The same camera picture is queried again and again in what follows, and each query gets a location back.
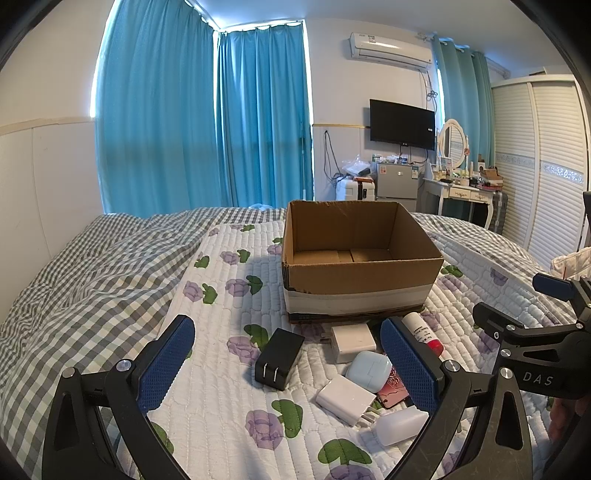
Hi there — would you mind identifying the red patterned card case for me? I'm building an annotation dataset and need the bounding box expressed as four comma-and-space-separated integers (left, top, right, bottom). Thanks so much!
377, 368, 409, 409

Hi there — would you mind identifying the grey checked bed sheet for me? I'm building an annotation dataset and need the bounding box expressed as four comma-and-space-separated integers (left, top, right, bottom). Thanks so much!
1, 208, 569, 479

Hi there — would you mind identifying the blue curtain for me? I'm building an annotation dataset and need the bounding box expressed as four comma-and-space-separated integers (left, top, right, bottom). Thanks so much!
216, 22, 314, 208
94, 1, 228, 217

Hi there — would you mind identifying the right teal curtain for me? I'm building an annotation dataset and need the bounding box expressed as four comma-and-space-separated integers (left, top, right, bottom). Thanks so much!
432, 36, 495, 167

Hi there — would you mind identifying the white louvered wardrobe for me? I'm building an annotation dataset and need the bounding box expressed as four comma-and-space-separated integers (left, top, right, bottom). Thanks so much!
492, 74, 590, 269

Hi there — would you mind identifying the black wall television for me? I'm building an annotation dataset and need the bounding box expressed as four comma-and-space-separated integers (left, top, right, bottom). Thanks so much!
370, 99, 436, 150

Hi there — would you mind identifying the white air conditioner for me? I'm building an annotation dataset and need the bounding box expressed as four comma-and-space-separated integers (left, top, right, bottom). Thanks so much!
349, 33, 433, 71

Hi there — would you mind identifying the white oval vanity mirror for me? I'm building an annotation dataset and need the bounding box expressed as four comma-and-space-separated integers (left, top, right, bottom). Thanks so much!
438, 119, 469, 171

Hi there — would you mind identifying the middle blue curtain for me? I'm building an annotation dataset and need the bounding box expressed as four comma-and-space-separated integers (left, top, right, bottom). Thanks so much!
216, 22, 314, 208

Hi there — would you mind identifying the white dressing table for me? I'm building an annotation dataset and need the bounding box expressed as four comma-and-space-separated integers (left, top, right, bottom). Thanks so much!
419, 179, 494, 229

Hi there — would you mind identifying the white tube red cap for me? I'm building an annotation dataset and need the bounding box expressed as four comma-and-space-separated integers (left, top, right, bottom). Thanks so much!
402, 312, 444, 357

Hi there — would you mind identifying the white plastic bottle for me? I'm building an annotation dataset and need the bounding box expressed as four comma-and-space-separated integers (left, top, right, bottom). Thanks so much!
374, 406, 430, 447

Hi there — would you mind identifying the white plug charger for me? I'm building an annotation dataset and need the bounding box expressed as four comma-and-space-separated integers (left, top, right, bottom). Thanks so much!
315, 375, 376, 426

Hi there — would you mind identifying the black power adapter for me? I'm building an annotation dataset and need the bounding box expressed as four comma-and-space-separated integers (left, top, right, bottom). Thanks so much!
254, 328, 304, 391

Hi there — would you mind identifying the left blue curtain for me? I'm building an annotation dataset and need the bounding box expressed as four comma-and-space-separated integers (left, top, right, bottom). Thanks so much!
94, 1, 228, 217

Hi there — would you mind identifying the brown cardboard box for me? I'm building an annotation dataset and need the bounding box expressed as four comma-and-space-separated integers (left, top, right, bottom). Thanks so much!
281, 200, 444, 324

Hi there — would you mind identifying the light blue earbuds case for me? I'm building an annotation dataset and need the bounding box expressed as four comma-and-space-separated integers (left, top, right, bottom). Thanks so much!
346, 351, 392, 393

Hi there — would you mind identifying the white square charger block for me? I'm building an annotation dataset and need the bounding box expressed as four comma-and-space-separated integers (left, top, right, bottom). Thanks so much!
331, 323, 377, 364

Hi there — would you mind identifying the small silver fridge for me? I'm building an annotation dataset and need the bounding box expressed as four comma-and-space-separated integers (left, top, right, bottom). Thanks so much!
377, 163, 419, 212

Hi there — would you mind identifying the person's hand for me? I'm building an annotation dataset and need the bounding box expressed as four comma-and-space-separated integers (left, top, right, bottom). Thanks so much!
549, 396, 590, 442

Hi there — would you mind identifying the white suitcase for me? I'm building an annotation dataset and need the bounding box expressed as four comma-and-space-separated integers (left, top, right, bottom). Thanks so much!
335, 177, 376, 201

